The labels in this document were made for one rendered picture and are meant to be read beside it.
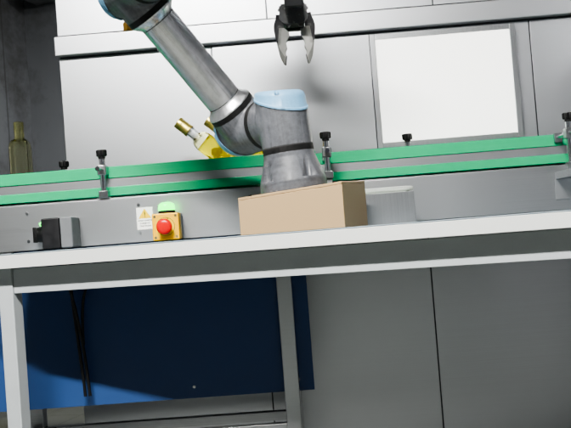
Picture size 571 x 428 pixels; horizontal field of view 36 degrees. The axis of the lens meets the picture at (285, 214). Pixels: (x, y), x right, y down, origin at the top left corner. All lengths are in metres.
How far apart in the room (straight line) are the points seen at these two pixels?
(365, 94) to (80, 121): 0.86
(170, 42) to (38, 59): 4.09
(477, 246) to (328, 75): 0.97
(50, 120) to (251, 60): 3.43
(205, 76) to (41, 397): 1.00
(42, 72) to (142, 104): 3.35
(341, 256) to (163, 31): 0.63
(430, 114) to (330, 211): 0.86
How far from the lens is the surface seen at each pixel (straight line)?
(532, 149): 2.50
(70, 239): 2.30
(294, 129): 1.91
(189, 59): 1.99
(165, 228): 2.23
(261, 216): 1.88
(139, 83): 2.69
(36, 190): 2.44
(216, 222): 2.31
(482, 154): 2.47
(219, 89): 2.01
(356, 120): 2.60
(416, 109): 2.62
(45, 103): 5.97
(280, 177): 1.89
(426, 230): 1.79
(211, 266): 1.97
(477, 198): 2.44
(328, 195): 1.84
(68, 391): 2.44
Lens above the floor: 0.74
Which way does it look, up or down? 2 degrees up
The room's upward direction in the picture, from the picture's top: 4 degrees counter-clockwise
